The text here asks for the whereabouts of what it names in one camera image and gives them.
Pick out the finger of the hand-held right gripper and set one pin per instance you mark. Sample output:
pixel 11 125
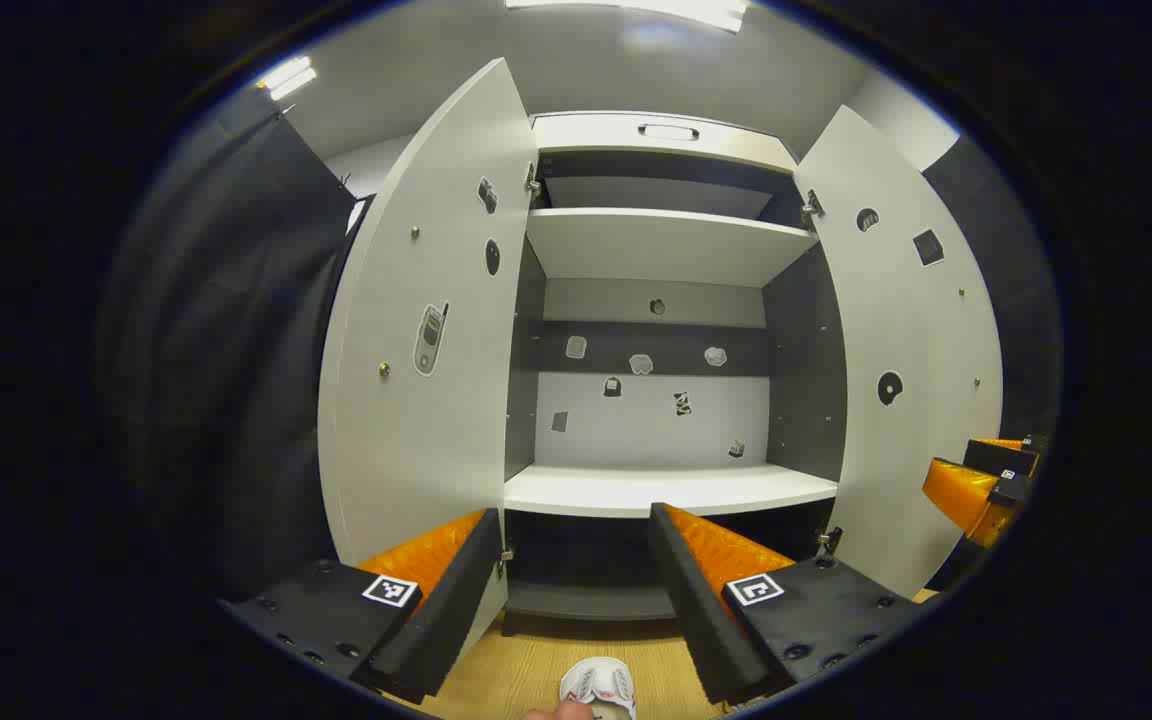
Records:
pixel 961 490
pixel 1001 458

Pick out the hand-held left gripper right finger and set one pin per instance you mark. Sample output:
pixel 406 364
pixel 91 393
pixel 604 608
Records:
pixel 696 610

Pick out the white shoe cabinet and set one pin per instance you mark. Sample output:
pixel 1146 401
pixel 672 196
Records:
pixel 636 420

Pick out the white cabinet shelf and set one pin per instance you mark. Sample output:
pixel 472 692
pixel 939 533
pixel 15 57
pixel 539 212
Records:
pixel 666 490
pixel 656 245

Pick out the white canvas shoe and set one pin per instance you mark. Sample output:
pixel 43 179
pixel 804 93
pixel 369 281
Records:
pixel 601 685

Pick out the white door with phone sticker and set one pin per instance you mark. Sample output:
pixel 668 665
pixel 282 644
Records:
pixel 416 450

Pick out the white door with headphone sticker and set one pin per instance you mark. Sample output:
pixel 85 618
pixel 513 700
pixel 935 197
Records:
pixel 896 320

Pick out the ceiling light panel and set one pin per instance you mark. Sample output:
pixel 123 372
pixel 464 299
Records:
pixel 636 8
pixel 288 78

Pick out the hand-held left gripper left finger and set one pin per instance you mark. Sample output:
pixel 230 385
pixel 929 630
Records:
pixel 446 620

